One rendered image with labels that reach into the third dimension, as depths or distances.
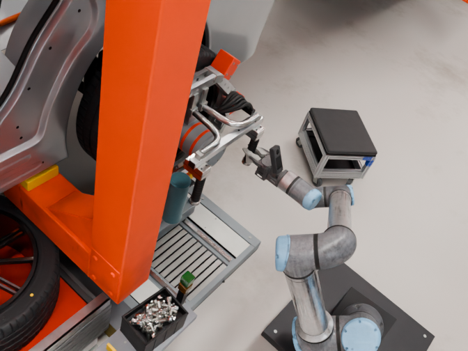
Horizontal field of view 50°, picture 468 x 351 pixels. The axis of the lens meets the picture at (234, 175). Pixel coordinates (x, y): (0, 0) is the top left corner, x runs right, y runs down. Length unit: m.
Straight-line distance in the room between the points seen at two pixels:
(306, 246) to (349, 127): 1.79
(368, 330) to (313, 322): 0.24
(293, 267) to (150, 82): 0.79
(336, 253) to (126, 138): 0.74
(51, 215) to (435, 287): 2.21
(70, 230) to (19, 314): 0.33
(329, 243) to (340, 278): 0.96
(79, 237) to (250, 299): 1.10
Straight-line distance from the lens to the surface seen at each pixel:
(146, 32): 1.10
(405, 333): 2.58
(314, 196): 2.04
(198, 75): 1.95
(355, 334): 2.11
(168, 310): 1.94
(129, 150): 1.33
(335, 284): 2.54
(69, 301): 2.26
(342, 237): 1.65
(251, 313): 2.66
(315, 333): 2.07
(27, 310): 1.99
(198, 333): 2.54
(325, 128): 3.22
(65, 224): 1.95
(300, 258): 1.62
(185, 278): 1.89
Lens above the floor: 2.27
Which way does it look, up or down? 46 degrees down
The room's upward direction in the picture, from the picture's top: 20 degrees clockwise
